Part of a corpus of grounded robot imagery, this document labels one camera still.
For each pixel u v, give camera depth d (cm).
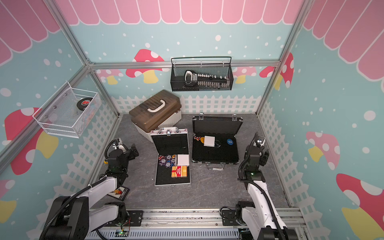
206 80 88
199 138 102
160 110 94
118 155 67
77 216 42
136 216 75
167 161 92
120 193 81
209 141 99
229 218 74
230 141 101
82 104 78
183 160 91
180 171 87
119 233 71
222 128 94
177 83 87
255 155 60
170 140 81
